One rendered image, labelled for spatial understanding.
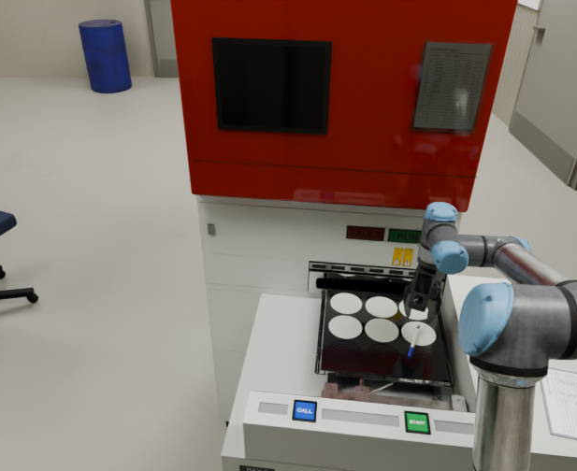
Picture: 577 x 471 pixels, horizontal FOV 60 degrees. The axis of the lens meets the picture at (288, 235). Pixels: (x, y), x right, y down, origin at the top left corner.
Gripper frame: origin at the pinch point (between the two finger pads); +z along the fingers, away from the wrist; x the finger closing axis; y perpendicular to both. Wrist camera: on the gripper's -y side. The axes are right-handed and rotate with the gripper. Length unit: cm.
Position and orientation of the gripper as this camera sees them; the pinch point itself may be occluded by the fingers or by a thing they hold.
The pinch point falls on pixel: (418, 319)
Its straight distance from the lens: 147.8
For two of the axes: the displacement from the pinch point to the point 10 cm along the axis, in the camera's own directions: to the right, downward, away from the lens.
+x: -9.1, -2.4, 3.4
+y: 4.2, -5.0, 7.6
